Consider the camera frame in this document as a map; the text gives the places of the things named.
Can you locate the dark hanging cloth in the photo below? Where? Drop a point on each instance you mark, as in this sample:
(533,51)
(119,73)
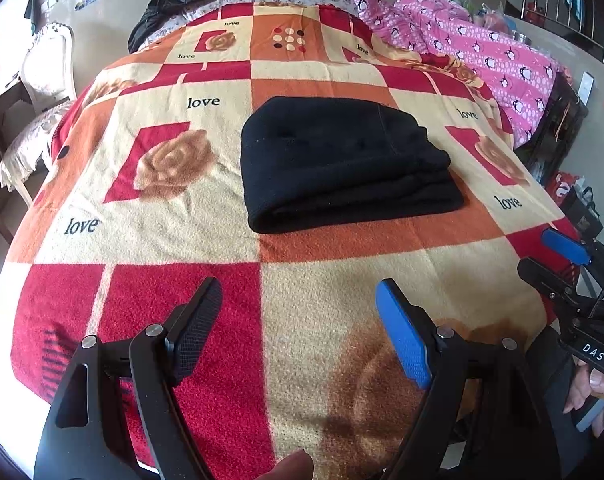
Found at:
(32,7)

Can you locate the pink penguin print pillow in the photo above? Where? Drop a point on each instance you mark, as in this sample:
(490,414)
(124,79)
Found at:
(377,15)

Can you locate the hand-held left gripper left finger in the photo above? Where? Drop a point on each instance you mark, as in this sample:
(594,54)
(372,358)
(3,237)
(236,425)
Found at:
(191,330)

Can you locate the black bag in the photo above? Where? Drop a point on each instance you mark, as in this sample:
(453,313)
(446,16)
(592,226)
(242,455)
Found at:
(584,215)

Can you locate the person's left hand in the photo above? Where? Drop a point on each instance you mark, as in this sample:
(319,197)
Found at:
(287,467)

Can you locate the dark wooden desk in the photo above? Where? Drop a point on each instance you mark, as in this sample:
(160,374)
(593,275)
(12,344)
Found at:
(1,115)

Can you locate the red bag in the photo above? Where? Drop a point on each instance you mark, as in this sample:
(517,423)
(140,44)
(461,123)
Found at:
(562,187)

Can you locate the metal bowl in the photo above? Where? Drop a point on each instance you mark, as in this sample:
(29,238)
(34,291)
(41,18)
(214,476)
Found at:
(522,37)

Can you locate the white chair with floral cover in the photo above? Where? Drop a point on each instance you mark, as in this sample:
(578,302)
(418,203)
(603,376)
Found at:
(46,70)

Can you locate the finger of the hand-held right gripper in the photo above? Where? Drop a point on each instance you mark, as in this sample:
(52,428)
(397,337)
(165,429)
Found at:
(564,246)
(547,282)

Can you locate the black jacket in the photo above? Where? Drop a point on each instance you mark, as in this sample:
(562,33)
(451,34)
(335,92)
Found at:
(181,0)

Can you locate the pink penguin print quilt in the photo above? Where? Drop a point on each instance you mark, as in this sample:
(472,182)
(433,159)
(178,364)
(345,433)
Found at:
(482,55)

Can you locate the metal stair railing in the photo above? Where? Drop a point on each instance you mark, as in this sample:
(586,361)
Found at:
(572,0)

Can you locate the person's right hand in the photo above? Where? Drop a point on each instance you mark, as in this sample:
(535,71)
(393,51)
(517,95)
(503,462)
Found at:
(582,385)

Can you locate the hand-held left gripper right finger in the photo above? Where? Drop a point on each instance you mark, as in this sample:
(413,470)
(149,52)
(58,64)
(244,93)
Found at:
(402,335)

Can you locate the red orange checked printed blanket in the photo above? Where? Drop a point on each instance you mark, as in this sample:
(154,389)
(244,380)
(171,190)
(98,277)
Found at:
(332,270)

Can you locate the black pants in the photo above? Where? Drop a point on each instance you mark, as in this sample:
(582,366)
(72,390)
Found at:
(342,160)

